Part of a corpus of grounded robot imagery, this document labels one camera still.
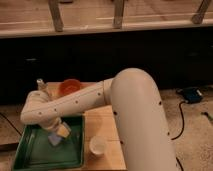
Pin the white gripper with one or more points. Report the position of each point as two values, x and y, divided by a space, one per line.
52 125

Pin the blue sponge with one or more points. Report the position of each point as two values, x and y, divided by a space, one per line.
54 139

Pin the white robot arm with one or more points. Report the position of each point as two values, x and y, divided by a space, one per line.
139 114

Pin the green plastic tray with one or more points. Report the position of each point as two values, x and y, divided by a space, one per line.
36 153

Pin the white cup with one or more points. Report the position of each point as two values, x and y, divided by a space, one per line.
98 145

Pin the orange bowl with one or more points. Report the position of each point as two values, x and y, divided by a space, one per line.
69 86

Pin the clear plastic bottle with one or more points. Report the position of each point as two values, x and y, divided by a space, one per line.
42 86

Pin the blue black device on floor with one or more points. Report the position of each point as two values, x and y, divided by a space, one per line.
191 94

